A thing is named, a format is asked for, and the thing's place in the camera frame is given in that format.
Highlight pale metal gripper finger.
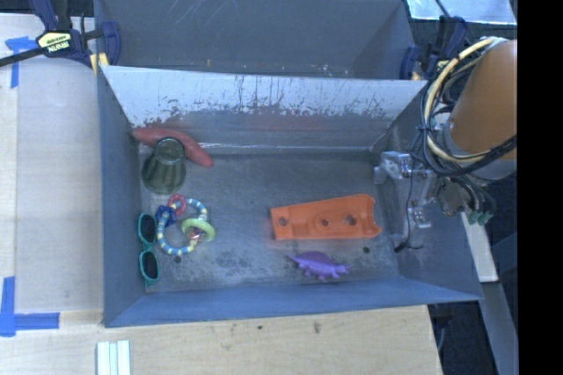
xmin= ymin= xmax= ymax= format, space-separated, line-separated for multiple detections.
xmin=392 ymin=205 xmax=435 ymax=252
xmin=373 ymin=151 xmax=413 ymax=189

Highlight orange flat plastic block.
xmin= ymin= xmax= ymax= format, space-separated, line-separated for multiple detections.
xmin=268 ymin=193 xmax=384 ymax=242

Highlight purple toy dinosaur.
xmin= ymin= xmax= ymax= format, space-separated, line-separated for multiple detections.
xmin=287 ymin=250 xmax=351 ymax=282

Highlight grey metal bin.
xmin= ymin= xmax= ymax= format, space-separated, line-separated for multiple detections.
xmin=91 ymin=0 xmax=486 ymax=329

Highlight red-brown toy sweet potato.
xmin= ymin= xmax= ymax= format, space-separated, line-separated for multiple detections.
xmin=130 ymin=127 xmax=216 ymax=169

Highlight green glass cup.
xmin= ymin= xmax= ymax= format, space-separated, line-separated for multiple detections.
xmin=140 ymin=136 xmax=187 ymax=195

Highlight teal sunglasses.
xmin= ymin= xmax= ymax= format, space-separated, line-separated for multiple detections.
xmin=136 ymin=211 xmax=161 ymax=289

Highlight pale wood board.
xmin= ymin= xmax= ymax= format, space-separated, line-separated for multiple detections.
xmin=14 ymin=55 xmax=106 ymax=314

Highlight yellow-green ring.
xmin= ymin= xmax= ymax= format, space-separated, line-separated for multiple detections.
xmin=179 ymin=217 xmax=217 ymax=243

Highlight small red ring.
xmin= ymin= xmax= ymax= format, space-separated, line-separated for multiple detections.
xmin=167 ymin=193 xmax=187 ymax=217

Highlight small blue ring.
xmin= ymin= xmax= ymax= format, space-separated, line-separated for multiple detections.
xmin=154 ymin=205 xmax=178 ymax=224

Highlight blue and yellow striped ring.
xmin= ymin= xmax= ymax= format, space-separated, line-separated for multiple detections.
xmin=156 ymin=197 xmax=209 ymax=257

